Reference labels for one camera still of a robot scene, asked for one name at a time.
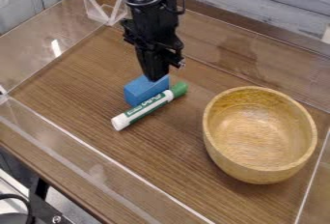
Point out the green white marker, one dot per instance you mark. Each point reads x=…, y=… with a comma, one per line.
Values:
x=150, y=105

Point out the blue block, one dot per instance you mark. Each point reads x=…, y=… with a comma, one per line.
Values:
x=142, y=88

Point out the clear acrylic tray walls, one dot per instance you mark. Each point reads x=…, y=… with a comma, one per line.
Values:
x=148, y=174

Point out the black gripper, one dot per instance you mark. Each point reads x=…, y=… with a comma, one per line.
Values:
x=150, y=31

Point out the brown wooden bowl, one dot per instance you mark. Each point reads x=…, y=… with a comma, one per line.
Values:
x=259, y=134

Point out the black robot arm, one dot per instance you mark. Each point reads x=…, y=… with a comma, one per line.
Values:
x=150, y=30

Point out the black table leg bracket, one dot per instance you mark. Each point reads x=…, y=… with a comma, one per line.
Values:
x=46, y=214

